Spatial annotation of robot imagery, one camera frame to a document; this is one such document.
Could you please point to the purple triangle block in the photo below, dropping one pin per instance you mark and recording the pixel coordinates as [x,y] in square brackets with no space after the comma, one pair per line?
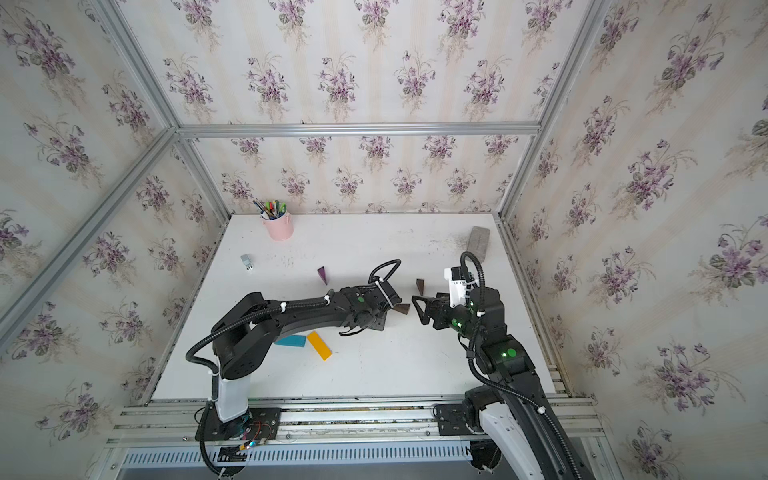
[322,274]

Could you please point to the teal rectangular block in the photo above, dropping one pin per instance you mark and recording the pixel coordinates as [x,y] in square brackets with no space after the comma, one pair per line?
[293,341]

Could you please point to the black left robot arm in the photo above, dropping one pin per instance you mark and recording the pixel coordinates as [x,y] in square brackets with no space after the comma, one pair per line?
[239,342]

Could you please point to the grey rectangular stone block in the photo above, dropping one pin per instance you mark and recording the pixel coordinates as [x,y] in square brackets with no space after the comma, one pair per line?
[478,242]

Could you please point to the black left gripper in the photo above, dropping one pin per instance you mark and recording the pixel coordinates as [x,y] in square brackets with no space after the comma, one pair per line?
[381,325]

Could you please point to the yellow rectangular block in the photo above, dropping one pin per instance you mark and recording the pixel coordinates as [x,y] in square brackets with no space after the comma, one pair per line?
[319,345]

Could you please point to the small grey white object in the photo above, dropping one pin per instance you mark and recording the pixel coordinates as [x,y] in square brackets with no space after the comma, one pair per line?
[247,262]

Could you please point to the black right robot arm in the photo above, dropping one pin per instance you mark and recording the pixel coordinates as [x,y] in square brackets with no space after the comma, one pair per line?
[509,405]

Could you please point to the white slotted cable duct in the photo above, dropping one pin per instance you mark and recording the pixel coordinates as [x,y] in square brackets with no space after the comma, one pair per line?
[301,454]

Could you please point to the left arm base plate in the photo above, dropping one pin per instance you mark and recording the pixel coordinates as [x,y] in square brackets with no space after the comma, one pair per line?
[257,425]

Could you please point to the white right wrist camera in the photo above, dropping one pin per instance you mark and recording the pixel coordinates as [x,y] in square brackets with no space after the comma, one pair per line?
[459,283]

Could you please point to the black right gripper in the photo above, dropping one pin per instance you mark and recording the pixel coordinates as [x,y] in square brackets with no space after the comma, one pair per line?
[434,306]

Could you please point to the aluminium mounting rail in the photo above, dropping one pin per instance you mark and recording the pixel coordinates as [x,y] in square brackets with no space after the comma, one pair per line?
[300,422]

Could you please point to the pink pen cup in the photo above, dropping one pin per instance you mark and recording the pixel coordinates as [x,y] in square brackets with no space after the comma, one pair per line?
[279,229]

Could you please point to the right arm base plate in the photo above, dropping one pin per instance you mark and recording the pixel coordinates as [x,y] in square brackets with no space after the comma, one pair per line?
[456,419]

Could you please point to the colourful pens bundle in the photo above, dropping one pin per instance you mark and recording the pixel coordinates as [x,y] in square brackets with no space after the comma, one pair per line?
[272,210]

